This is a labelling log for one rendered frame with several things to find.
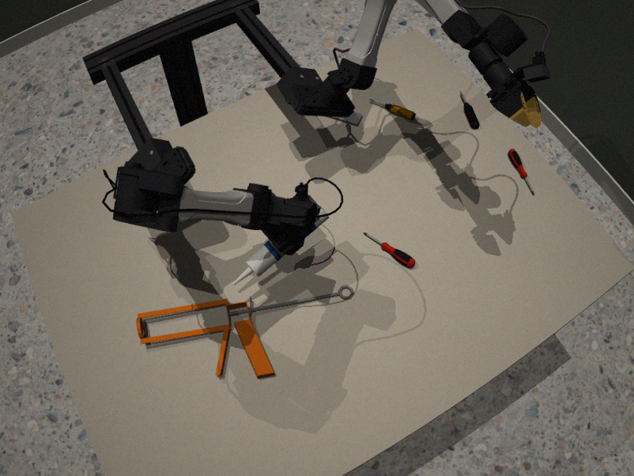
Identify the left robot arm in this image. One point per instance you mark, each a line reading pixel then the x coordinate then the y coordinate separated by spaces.
pixel 357 70

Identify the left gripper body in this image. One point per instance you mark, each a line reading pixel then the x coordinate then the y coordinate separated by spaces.
pixel 504 98

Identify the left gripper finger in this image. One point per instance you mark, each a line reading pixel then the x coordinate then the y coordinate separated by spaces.
pixel 522 116
pixel 534 112

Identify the orange-handled screwdriver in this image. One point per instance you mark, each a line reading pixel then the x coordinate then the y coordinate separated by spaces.
pixel 393 108

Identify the black-handled screwdriver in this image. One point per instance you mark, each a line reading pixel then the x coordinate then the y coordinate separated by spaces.
pixel 470 114

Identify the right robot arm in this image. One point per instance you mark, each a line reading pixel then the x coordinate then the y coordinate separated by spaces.
pixel 231 206

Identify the red and black screwdriver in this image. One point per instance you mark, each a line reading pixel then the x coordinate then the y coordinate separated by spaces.
pixel 400 256
pixel 515 159

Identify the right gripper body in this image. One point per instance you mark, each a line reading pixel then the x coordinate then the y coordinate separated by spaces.
pixel 286 239

